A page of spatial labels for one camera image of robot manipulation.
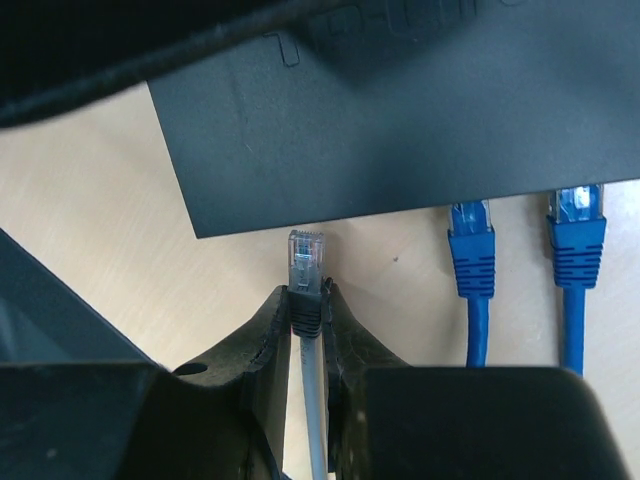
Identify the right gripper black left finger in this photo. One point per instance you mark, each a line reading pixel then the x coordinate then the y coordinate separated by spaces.
pixel 220 415

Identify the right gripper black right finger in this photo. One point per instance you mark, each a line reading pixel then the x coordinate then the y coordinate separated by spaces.
pixel 392 420

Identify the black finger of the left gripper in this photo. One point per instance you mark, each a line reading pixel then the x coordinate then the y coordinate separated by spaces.
pixel 57 56

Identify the black network switch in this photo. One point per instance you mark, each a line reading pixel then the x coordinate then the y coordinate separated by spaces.
pixel 381 106

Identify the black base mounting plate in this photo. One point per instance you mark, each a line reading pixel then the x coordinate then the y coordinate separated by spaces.
pixel 46 324

